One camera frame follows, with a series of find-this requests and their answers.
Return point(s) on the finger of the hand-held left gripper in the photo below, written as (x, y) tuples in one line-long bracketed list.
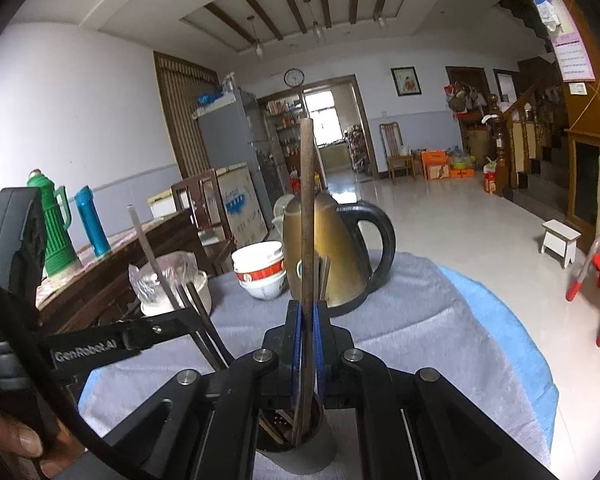
[(170, 325)]

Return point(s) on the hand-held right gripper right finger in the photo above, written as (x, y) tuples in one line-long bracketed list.
[(320, 350)]

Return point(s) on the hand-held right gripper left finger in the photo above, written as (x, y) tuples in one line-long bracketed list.
[(294, 350)]

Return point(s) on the dark chopstick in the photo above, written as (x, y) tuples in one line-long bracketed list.
[(210, 320), (184, 296)]

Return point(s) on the brown chopstick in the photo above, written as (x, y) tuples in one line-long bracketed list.
[(307, 210), (150, 250)]

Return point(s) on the grey chopstick holder cup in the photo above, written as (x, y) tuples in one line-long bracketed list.
[(300, 460)]

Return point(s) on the person's left hand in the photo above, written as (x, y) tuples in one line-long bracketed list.
[(5, 440)]

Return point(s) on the white round container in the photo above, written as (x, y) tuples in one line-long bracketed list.
[(200, 295)]

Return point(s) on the white bowl red band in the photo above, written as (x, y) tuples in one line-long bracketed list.
[(257, 260), (262, 287)]

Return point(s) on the dark wooden table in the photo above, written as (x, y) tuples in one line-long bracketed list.
[(110, 265)]

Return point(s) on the grey tablecloth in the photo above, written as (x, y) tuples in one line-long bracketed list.
[(405, 320)]

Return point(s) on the gold electric kettle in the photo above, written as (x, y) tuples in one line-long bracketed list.
[(330, 240)]

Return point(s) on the green thermos flask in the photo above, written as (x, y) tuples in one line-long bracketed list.
[(55, 230)]

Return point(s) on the blue thermos flask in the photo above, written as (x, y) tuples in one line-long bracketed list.
[(92, 225)]

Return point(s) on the dark wooden chair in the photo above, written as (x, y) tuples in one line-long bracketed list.
[(205, 200)]

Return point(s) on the white chest freezer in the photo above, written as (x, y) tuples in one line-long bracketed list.
[(240, 205)]

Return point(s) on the blue cloth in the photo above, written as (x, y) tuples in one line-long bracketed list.
[(500, 330)]

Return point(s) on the grey refrigerator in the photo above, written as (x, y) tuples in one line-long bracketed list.
[(230, 135)]

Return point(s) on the brown wooden chair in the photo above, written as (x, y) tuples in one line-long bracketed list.
[(399, 160)]

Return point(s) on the wooden slat panel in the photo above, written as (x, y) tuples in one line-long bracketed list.
[(180, 110)]

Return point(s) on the orange cardboard box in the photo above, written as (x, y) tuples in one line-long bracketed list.
[(436, 166)]

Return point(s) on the shelf with bottles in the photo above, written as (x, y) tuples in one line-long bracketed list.
[(285, 130)]

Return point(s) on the small white stool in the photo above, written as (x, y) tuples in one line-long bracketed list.
[(560, 235)]

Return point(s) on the pendant lamp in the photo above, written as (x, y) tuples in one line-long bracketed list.
[(381, 20), (257, 47), (317, 27)]

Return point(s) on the wooden staircase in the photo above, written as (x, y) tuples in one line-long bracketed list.
[(535, 150)]

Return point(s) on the round wall clock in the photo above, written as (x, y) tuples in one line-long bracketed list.
[(294, 77)]

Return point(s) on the framed wall picture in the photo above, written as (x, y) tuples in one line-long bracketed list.
[(406, 81)]

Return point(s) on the pink wall calendar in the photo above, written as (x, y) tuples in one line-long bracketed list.
[(572, 45)]

